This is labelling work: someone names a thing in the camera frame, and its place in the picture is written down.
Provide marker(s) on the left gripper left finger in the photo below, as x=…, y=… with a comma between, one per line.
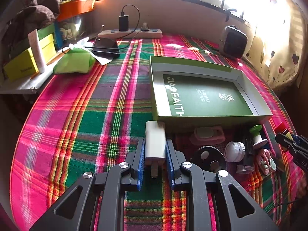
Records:
x=133, y=166

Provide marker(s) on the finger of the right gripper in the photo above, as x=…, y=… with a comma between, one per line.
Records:
x=297, y=148

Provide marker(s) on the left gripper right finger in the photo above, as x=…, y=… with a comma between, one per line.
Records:
x=178, y=168

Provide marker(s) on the black round disc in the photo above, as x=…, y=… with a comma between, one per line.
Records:
x=209, y=158

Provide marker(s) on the white power adapter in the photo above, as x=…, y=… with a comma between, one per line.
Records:
x=155, y=146

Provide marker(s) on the pink teal clip case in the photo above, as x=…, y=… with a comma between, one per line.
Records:
x=265, y=162

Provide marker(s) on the small white jar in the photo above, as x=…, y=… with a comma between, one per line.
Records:
x=234, y=152

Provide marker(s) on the pink soap case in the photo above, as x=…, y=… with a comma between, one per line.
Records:
x=207, y=136

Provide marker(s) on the green white spool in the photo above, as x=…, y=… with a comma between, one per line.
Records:
x=258, y=141

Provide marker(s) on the green cardboard box tray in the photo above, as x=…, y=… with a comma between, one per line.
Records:
x=192, y=93

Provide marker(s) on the plaid tablecloth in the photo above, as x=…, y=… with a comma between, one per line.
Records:
x=89, y=122

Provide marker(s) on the heart pattern curtain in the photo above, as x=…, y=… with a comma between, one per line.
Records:
x=279, y=47

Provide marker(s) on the black smartphone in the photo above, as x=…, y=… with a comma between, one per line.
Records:
x=105, y=47

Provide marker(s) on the white power strip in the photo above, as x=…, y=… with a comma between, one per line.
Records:
x=138, y=33

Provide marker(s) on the small grey heater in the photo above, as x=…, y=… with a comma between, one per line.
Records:
x=232, y=42

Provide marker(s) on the black charger plug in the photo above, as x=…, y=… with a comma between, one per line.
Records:
x=123, y=22

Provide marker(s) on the yellow box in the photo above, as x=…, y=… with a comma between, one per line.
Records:
x=24, y=64

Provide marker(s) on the white tube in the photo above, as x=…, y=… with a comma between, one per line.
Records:
x=37, y=51

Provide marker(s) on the orange planter box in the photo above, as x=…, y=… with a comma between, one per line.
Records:
x=74, y=8

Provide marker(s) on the brown cloth bundle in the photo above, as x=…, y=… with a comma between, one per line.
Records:
x=32, y=17

